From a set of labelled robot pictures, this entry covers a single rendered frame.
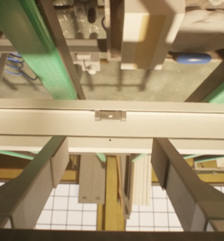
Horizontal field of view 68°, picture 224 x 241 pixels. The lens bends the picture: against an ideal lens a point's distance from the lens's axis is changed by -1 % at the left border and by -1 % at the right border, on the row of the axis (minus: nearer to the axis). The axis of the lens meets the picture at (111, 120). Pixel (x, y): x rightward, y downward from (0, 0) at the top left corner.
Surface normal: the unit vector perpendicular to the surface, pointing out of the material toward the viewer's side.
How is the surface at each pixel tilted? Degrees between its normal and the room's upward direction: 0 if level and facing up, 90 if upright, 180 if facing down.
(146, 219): 90
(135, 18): 0
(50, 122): 90
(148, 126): 90
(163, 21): 0
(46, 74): 0
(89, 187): 90
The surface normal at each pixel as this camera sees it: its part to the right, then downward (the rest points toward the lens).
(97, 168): 0.00, -0.31
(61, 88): -0.02, 0.95
